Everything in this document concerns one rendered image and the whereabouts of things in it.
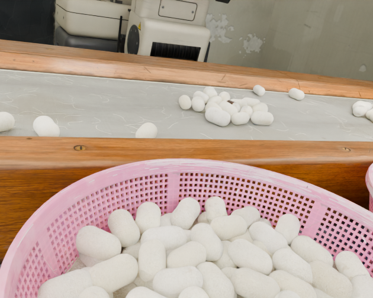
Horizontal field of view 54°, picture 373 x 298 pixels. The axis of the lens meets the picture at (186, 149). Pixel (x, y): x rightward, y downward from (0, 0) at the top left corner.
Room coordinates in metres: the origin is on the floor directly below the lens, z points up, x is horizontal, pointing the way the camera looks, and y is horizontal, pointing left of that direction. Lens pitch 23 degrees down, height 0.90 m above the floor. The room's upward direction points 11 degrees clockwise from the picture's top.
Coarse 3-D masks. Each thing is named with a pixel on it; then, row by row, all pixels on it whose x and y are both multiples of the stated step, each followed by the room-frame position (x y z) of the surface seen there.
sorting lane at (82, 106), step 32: (0, 96) 0.42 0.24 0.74; (32, 96) 0.45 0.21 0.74; (64, 96) 0.47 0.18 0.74; (96, 96) 0.50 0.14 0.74; (128, 96) 0.53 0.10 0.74; (160, 96) 0.56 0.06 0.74; (192, 96) 0.60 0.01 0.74; (256, 96) 0.69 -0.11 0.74; (288, 96) 0.75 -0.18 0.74; (320, 96) 0.82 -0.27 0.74; (32, 128) 0.35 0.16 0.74; (64, 128) 0.37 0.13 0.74; (96, 128) 0.38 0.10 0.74; (128, 128) 0.40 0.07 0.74; (160, 128) 0.42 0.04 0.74; (192, 128) 0.45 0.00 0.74; (224, 128) 0.47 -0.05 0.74; (256, 128) 0.50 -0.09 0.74; (288, 128) 0.53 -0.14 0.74; (320, 128) 0.56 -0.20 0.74; (352, 128) 0.60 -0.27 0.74
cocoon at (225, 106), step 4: (220, 104) 0.53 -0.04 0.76; (224, 104) 0.52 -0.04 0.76; (228, 104) 0.52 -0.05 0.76; (224, 108) 0.51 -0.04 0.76; (228, 108) 0.51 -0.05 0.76; (232, 108) 0.51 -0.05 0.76; (236, 108) 0.52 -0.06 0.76; (228, 112) 0.51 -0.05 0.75; (232, 112) 0.51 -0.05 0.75; (236, 112) 0.51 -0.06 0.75
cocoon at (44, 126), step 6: (36, 120) 0.33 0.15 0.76; (42, 120) 0.33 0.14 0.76; (48, 120) 0.33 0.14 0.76; (36, 126) 0.33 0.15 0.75; (42, 126) 0.32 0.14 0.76; (48, 126) 0.32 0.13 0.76; (54, 126) 0.33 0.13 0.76; (36, 132) 0.33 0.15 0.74; (42, 132) 0.32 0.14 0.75; (48, 132) 0.32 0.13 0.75; (54, 132) 0.32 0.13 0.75
